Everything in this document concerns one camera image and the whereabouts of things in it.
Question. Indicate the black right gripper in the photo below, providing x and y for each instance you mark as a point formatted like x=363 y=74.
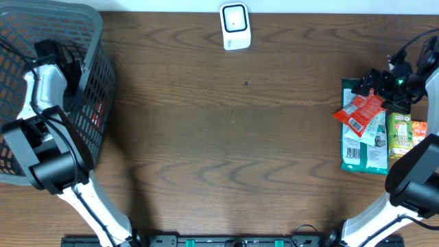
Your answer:
x=383 y=77

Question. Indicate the red snack packet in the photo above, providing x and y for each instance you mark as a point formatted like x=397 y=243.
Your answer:
x=360 y=112

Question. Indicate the white teal wipes packet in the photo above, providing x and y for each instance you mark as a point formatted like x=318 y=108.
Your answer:
x=374 y=135

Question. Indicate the green snack box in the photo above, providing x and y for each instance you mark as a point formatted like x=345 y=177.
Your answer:
x=400 y=135

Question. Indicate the green white 3M packet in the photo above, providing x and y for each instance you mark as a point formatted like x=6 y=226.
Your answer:
x=361 y=157

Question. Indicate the small orange candy box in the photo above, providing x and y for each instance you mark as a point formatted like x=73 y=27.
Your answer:
x=419 y=129

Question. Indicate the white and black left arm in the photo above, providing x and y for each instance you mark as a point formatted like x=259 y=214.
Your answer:
x=53 y=111

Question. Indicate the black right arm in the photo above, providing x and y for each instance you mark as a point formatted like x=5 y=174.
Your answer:
x=411 y=185

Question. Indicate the grey plastic mesh basket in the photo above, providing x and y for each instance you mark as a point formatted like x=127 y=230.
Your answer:
x=27 y=22

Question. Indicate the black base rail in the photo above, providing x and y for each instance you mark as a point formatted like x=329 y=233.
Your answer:
x=278 y=241

